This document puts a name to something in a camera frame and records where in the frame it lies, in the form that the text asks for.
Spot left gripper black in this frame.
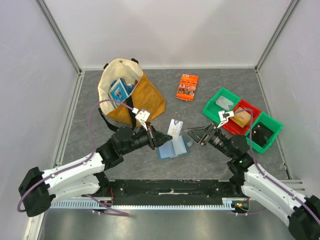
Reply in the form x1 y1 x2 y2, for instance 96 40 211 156
121 121 172 155

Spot blue card holder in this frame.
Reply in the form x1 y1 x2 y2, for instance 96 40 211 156
156 135 193 160

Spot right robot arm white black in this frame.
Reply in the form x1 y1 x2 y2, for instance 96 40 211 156
184 122 320 240

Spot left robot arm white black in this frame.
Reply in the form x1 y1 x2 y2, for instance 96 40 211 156
17 123 172 217

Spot silver cards in bin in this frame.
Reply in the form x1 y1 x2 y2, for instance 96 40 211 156
215 95 234 112

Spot gold cards in bin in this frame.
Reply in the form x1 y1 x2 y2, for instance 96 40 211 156
231 107 251 128

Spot black cards in bin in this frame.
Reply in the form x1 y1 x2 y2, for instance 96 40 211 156
251 122 274 148

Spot red bin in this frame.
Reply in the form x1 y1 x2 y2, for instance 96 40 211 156
222 99 262 135

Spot green bin far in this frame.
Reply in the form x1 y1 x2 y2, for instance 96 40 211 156
202 87 241 124

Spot green bin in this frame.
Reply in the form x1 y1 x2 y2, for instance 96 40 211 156
202 87 241 124
251 112 284 154

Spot orange screw box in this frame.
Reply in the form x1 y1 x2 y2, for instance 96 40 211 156
176 73 199 101

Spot blue box in bag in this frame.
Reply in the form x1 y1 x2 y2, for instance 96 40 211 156
108 78 135 107

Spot green bin near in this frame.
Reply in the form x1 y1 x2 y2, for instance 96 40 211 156
251 112 284 154

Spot tan tote bag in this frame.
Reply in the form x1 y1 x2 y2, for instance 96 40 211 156
97 57 166 129

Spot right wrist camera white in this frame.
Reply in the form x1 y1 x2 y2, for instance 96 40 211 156
217 110 235 128

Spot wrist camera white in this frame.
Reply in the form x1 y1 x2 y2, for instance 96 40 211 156
217 110 235 128
132 107 150 130

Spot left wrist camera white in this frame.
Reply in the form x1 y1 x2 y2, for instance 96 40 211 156
132 107 150 130

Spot slotted cable duct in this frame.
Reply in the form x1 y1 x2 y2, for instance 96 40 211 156
50 197 235 211

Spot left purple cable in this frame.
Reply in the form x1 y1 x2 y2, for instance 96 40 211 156
16 99 140 216

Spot right aluminium frame post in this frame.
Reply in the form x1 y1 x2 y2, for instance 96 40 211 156
254 0 300 73

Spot aluminium frame post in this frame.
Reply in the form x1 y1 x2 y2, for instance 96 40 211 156
254 0 300 73
35 0 82 75

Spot left aluminium frame post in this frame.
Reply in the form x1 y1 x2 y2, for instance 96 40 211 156
35 0 82 75

